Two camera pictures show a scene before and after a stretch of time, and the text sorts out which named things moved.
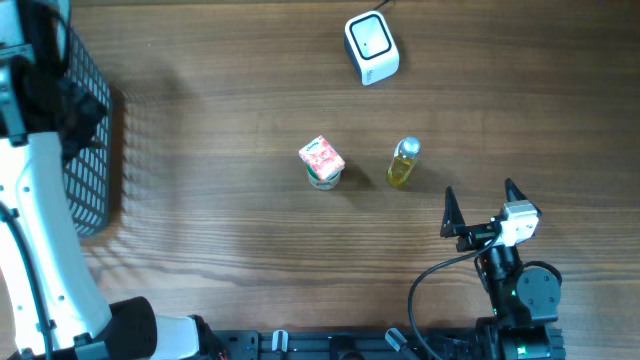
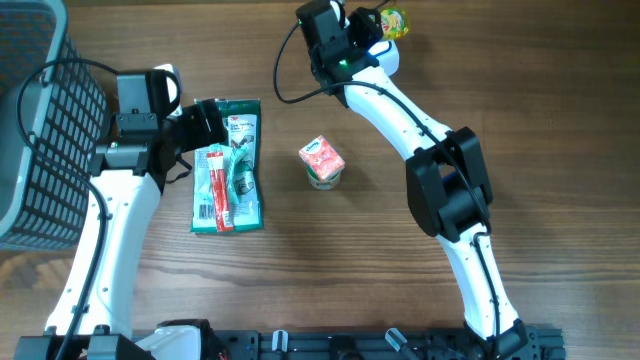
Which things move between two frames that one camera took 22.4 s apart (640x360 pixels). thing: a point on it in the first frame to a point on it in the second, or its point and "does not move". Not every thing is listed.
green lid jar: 325,185 does not move
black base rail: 343,344 does not move
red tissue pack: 322,158 does not move
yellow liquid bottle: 404,157 to 395,23
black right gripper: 454,225 to 369,32
